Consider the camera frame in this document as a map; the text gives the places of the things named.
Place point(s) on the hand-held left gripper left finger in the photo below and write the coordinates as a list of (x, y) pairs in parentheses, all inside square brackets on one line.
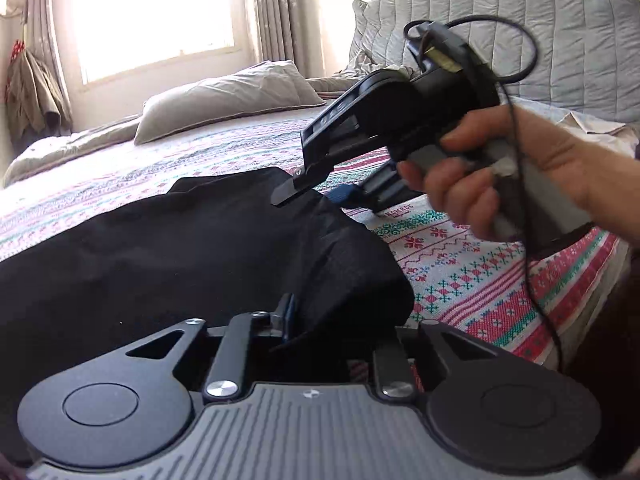
[(286, 312)]

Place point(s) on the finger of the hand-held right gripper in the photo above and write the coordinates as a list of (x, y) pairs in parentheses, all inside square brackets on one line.
[(290, 191), (345, 194)]

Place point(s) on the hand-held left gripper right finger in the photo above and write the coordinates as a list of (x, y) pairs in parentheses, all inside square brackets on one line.
[(391, 362)]

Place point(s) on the black pants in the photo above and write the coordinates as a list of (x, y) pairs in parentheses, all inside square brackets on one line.
[(175, 250)]

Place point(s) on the person's right forearm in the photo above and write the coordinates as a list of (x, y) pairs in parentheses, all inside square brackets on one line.
[(620, 180)]

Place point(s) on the person's right hand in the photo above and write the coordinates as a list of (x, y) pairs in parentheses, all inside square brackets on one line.
[(540, 145)]

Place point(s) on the beige pillow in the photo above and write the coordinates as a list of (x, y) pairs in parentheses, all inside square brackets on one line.
[(225, 95)]

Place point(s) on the red green patterned blanket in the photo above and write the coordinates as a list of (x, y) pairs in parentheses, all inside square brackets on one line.
[(475, 280)]

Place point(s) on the beige patterned curtain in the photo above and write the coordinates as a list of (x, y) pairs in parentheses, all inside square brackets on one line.
[(285, 15), (42, 10)]

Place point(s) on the grey quilted headboard cushion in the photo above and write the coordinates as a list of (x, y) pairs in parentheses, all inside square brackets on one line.
[(565, 20)]

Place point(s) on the bright window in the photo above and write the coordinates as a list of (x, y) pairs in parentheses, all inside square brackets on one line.
[(150, 10)]

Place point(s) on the hanging khaki clothes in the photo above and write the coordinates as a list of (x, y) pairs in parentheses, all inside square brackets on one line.
[(30, 90)]

